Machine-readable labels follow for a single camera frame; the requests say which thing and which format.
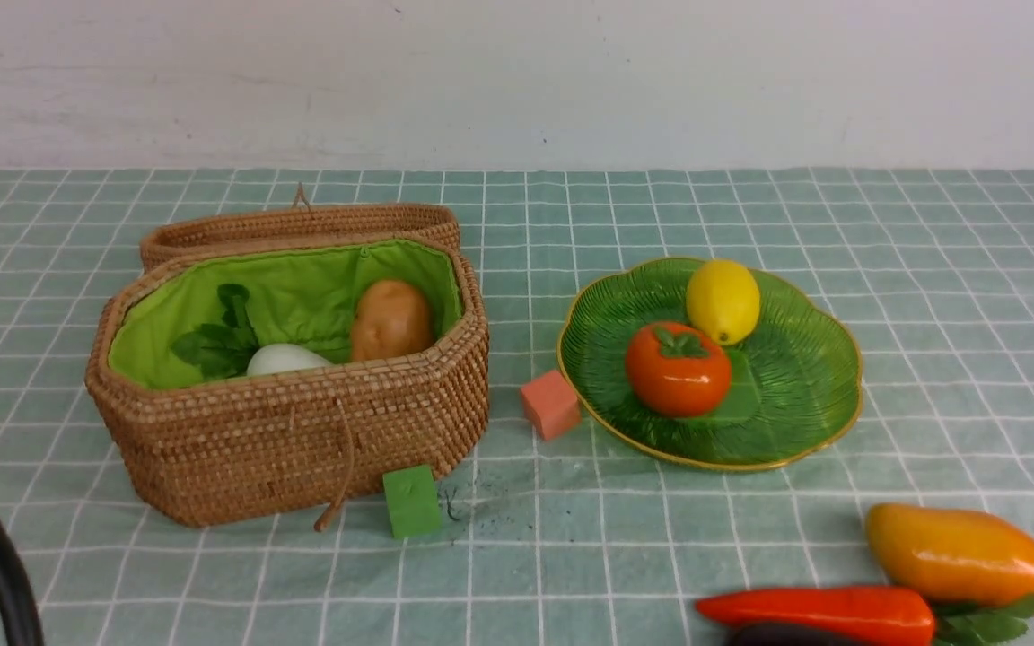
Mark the brown potato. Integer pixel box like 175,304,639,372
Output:
349,279,435,362

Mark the orange persimmon green calyx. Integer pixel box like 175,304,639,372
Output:
625,320,733,420

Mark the yellow lemon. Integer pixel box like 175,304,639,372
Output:
685,258,760,346

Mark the white radish with leaves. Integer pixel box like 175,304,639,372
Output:
170,284,332,380

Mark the orange carrot with leaves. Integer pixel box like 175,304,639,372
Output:
694,585,1034,645

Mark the orange yellow mango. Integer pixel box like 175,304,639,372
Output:
864,502,1034,607

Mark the salmon pink foam cube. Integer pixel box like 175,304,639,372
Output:
520,371,582,441

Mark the green foam cube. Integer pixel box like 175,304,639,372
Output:
382,465,442,541

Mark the woven wicker basket green lining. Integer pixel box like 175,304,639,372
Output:
84,235,491,528

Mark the green glass leaf plate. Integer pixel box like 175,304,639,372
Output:
556,257,864,473

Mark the woven wicker basket lid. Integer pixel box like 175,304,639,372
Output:
139,184,462,271

